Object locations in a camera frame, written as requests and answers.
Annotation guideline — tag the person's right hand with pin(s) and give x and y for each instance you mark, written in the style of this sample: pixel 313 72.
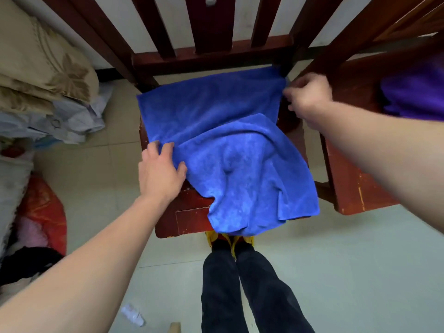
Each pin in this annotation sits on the person's right hand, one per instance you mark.
pixel 310 98

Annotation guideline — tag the person's left hand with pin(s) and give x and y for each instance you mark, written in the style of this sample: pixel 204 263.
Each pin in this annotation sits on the person's left hand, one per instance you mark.
pixel 158 178

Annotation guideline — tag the person's left middle finger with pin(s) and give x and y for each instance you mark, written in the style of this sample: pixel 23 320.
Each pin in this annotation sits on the person's left middle finger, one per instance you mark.
pixel 154 148

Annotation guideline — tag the person's right fingers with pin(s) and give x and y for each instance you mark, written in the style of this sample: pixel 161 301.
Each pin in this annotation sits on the person's right fingers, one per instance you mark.
pixel 293 97

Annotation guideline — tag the person's left thumb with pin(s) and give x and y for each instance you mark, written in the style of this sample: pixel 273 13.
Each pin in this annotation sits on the person's left thumb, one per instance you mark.
pixel 181 169

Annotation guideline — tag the blue microfibre towel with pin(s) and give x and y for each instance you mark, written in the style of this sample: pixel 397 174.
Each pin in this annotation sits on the blue microfibre towel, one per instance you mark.
pixel 225 149

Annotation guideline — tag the person's left forearm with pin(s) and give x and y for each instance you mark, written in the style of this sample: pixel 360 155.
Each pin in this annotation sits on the person's left forearm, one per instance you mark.
pixel 90 270

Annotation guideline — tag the person's right forearm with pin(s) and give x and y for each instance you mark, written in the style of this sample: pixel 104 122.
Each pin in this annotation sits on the person's right forearm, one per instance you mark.
pixel 385 152

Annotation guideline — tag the person's yellow left shoe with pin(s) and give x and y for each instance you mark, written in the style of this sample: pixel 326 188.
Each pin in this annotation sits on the person's yellow left shoe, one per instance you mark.
pixel 209 237

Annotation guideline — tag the person's yellow shoe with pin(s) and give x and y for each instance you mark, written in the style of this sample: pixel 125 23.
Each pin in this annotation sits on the person's yellow shoe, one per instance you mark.
pixel 209 237
pixel 248 239

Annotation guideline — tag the pale blue crumpled cloth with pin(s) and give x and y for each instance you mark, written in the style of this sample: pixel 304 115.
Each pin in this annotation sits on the pale blue crumpled cloth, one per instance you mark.
pixel 74 121

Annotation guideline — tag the person's yellow right shoe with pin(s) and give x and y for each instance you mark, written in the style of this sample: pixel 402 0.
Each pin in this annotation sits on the person's yellow right shoe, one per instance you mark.
pixel 248 239

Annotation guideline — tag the red wooden chair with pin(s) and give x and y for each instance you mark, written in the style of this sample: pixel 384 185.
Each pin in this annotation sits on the red wooden chair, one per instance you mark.
pixel 353 183
pixel 211 31

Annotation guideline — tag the purple cloth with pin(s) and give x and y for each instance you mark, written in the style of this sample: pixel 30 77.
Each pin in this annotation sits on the purple cloth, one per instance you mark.
pixel 414 93

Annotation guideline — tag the red plastic bag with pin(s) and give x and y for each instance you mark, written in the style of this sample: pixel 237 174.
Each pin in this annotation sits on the red plastic bag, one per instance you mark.
pixel 45 211

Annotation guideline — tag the person's left leg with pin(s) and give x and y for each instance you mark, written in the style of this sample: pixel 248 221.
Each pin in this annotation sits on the person's left leg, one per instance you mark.
pixel 220 294

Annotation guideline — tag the person's leg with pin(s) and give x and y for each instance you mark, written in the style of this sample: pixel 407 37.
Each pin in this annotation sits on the person's leg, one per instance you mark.
pixel 220 294
pixel 270 294

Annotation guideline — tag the beige embroidered quilt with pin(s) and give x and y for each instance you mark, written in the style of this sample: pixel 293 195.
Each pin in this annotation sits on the beige embroidered quilt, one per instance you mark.
pixel 38 65

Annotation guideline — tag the clear plastic wrapper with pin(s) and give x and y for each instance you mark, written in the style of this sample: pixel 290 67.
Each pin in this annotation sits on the clear plastic wrapper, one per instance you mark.
pixel 133 314

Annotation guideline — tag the person's right leg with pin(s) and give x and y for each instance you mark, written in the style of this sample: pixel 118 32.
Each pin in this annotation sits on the person's right leg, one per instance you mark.
pixel 270 294

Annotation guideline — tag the small wooden block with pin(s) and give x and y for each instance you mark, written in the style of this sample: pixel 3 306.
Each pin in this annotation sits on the small wooden block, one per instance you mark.
pixel 175 328

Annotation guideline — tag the black cloth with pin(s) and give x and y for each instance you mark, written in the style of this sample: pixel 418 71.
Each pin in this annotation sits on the black cloth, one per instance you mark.
pixel 27 263

